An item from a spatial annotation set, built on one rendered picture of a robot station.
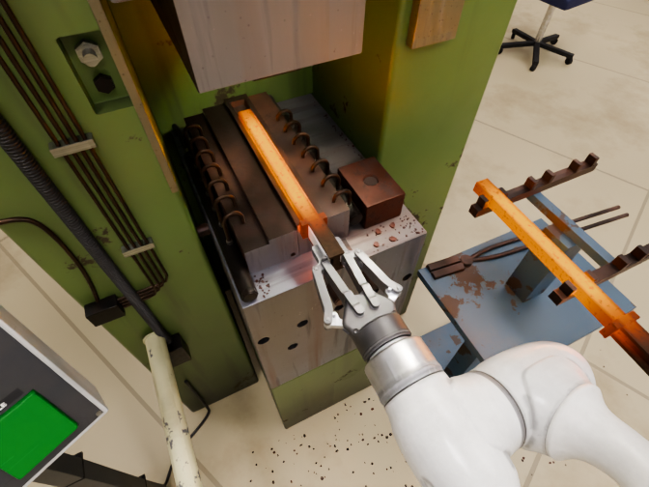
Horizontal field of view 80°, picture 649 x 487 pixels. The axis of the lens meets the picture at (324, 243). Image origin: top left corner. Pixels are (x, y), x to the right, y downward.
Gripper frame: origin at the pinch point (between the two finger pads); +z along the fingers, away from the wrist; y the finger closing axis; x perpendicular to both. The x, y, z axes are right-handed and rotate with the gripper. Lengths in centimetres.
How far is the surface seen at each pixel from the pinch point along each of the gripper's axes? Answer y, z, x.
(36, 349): -39.4, -4.1, 7.3
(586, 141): 212, 68, -100
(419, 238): 20.3, -0.9, -9.0
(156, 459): -59, 10, -100
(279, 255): -6.4, 5.1, -5.9
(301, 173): 3.7, 17.5, -0.6
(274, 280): -8.9, 2.0, -8.2
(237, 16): -6.9, 5.3, 34.0
